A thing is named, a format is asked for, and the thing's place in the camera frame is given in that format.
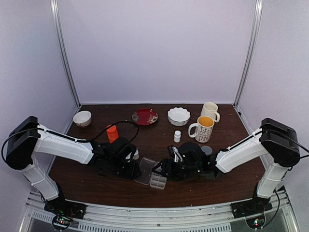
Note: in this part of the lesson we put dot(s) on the right aluminium frame post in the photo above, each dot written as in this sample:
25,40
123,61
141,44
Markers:
257,16

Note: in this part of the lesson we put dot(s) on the aluminium frame post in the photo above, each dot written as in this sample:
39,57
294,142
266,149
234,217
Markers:
257,16
63,52

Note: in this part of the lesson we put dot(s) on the small white pill bottle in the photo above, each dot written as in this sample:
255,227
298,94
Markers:
177,136

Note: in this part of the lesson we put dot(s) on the cream ribbed mug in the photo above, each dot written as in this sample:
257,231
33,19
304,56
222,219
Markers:
210,109

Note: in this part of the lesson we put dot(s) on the red floral plate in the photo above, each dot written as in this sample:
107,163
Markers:
145,117

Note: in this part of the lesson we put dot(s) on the white scalloped bowl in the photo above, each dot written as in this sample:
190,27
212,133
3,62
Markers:
178,116

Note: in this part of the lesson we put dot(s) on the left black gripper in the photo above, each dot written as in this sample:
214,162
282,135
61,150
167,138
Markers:
132,172

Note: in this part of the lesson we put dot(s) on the orange capped pill bottle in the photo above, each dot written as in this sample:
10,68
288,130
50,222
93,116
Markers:
112,133

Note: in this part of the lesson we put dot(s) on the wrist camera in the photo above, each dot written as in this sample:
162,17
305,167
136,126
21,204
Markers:
174,153
133,156

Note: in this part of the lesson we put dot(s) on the white patterned rice bowl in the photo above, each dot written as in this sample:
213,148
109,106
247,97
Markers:
82,119

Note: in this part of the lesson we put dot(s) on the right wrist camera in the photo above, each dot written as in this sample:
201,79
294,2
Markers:
174,153

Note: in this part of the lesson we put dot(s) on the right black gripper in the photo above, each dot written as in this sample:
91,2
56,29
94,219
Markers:
171,171

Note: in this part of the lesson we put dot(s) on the grey capped orange label bottle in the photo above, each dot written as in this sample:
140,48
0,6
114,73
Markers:
207,150

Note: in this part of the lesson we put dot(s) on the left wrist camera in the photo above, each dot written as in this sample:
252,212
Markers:
133,156

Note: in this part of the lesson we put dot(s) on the left aluminium frame post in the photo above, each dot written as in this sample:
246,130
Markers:
63,52

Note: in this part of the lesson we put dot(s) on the front aluminium rail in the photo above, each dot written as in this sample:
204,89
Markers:
208,218

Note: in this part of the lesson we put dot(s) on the clear plastic pill organizer box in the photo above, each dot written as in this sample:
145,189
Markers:
149,178

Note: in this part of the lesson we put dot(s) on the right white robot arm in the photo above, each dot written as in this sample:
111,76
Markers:
271,138

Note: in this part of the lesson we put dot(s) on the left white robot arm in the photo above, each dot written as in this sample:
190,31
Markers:
32,137

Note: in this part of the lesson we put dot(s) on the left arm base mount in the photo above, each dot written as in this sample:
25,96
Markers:
65,213

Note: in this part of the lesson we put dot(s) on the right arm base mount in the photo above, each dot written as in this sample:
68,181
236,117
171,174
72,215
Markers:
253,212

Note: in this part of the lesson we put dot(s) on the yellow interior patterned mug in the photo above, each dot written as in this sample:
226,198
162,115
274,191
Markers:
202,129

